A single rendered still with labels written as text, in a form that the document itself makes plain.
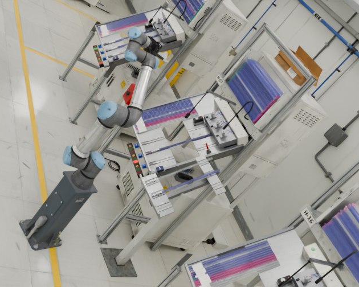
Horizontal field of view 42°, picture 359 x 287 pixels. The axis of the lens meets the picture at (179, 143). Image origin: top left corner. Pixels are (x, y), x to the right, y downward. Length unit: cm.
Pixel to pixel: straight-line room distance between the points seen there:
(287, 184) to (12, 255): 288
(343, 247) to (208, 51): 257
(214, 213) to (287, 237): 109
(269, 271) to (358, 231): 55
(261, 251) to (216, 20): 238
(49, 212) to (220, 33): 240
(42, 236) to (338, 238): 187
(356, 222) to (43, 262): 197
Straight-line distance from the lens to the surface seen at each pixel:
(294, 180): 496
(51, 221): 323
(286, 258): 292
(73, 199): 309
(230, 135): 347
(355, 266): 273
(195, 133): 358
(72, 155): 291
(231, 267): 286
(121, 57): 447
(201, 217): 392
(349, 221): 278
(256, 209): 519
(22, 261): 325
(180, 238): 407
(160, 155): 346
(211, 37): 461
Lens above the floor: 233
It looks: 24 degrees down
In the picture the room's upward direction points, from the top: 41 degrees clockwise
